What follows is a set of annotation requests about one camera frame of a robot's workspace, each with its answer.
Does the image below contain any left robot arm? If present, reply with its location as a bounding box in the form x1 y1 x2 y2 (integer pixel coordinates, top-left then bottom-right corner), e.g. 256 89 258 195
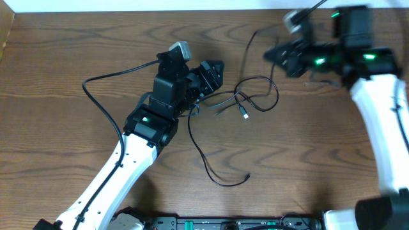
35 48 224 229

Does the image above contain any black right camera cable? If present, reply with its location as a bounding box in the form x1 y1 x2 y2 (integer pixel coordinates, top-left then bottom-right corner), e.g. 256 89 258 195
298 0 330 20

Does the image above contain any black usb cable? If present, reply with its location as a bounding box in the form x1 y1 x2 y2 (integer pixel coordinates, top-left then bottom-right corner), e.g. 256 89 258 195
187 27 279 187

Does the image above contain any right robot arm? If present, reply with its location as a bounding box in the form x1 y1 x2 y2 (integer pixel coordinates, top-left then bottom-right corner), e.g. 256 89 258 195
264 5 408 229

